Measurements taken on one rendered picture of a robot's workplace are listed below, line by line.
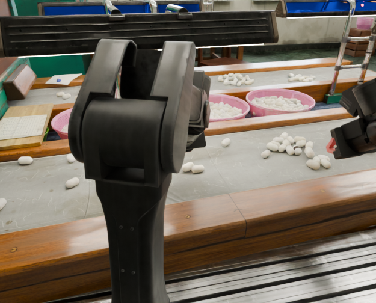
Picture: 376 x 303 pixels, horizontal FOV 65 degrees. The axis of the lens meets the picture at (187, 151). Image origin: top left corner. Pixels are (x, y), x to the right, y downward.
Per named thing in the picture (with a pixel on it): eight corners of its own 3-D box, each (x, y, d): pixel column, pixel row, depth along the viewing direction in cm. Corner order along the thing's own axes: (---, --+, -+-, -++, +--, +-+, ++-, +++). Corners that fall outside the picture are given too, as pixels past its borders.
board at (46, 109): (41, 145, 85) (40, 142, 84) (-18, 153, 81) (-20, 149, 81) (53, 106, 113) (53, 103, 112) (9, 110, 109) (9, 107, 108)
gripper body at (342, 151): (328, 130, 65) (352, 119, 58) (366, 125, 68) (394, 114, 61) (335, 159, 64) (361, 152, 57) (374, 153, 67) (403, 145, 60)
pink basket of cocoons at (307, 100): (325, 130, 115) (330, 106, 111) (262, 137, 109) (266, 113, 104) (287, 106, 138) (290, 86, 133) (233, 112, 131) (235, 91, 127)
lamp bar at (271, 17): (278, 43, 73) (283, 11, 69) (-4, 58, 58) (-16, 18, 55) (263, 38, 80) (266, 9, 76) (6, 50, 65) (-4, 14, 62)
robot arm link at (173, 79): (166, 93, 55) (78, 17, 25) (215, 96, 53) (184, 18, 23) (159, 159, 55) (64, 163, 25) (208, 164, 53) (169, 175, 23)
